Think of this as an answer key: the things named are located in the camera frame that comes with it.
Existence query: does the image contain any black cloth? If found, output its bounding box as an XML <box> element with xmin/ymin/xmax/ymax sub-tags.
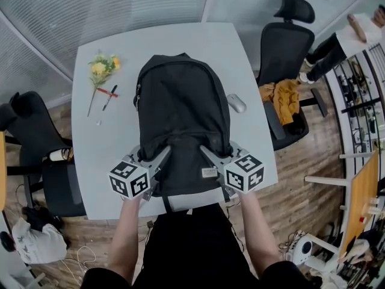
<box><xmin>22</xmin><ymin>205</ymin><xmax>64</xmax><ymax>231</ymax></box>

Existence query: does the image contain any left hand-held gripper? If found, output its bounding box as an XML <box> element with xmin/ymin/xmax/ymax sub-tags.
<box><xmin>108</xmin><ymin>144</ymin><xmax>172</xmax><ymax>204</ymax></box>

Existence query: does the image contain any person's left forearm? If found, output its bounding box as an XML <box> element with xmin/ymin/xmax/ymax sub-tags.
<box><xmin>106</xmin><ymin>196</ymin><xmax>142</xmax><ymax>284</ymax></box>

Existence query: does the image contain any black backpack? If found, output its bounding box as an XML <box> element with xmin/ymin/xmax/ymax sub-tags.
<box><xmin>133</xmin><ymin>52</ymin><xmax>234</xmax><ymax>213</ymax></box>

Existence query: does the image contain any white printed tote bag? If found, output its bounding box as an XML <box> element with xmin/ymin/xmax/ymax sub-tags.
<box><xmin>11</xmin><ymin>217</ymin><xmax>67</xmax><ymax>264</ymax></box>

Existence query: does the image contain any round wooden table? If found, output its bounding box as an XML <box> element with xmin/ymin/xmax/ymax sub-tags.
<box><xmin>0</xmin><ymin>131</ymin><xmax>7</xmax><ymax>212</ymax></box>

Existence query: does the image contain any orange cloth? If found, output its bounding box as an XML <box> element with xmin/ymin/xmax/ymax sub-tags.
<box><xmin>258</xmin><ymin>78</ymin><xmax>301</xmax><ymax>126</ymax></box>

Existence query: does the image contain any white cable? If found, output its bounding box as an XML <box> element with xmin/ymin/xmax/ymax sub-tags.
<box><xmin>60</xmin><ymin>245</ymin><xmax>97</xmax><ymax>285</ymax></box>

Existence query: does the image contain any black metal shelf rack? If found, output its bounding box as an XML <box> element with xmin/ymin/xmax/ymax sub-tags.
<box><xmin>324</xmin><ymin>42</ymin><xmax>385</xmax><ymax>174</ymax></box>

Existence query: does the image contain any wooden desk with white legs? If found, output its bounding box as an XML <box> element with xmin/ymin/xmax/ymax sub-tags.
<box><xmin>305</xmin><ymin>148</ymin><xmax>385</xmax><ymax>261</ymax></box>

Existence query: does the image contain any person's black clothing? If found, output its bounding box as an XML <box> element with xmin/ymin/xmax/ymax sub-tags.
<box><xmin>81</xmin><ymin>203</ymin><xmax>315</xmax><ymax>289</ymax></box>

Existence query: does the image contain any silver computer mouse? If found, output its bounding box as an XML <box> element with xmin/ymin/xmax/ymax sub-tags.
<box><xmin>226</xmin><ymin>93</ymin><xmax>247</xmax><ymax>114</ymax></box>

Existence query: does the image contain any black padded office chair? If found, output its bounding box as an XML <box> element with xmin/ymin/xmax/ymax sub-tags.
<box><xmin>0</xmin><ymin>90</ymin><xmax>88</xmax><ymax>218</ymax></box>

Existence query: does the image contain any red pen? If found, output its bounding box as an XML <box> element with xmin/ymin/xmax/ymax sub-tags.
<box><xmin>96</xmin><ymin>87</ymin><xmax>119</xmax><ymax>98</ymax></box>

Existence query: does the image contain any white round appliance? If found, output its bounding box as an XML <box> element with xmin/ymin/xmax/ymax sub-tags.
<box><xmin>293</xmin><ymin>235</ymin><xmax>313</xmax><ymax>266</ymax></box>

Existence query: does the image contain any black marker pen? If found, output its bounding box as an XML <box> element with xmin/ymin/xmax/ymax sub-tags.
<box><xmin>102</xmin><ymin>84</ymin><xmax>118</xmax><ymax>111</ymax></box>

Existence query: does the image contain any person's right forearm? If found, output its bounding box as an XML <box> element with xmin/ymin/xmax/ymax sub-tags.
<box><xmin>239</xmin><ymin>190</ymin><xmax>282</xmax><ymax>278</ymax></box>

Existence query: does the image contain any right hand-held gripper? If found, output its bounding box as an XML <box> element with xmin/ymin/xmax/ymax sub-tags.
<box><xmin>199</xmin><ymin>140</ymin><xmax>266</xmax><ymax>204</ymax></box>

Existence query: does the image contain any white table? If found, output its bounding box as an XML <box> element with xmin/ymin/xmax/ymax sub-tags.
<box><xmin>71</xmin><ymin>22</ymin><xmax>279</xmax><ymax>221</ymax></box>

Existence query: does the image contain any yellow artificial flower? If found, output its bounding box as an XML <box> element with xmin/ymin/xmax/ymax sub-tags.
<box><xmin>87</xmin><ymin>51</ymin><xmax>121</xmax><ymax>117</ymax></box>

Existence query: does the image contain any round black object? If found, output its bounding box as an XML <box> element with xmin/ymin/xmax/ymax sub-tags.
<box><xmin>0</xmin><ymin>230</ymin><xmax>16</xmax><ymax>252</ymax></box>

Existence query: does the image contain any black mesh office chair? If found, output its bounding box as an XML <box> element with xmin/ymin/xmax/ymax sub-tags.
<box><xmin>255</xmin><ymin>0</ymin><xmax>328</xmax><ymax>152</ymax></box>

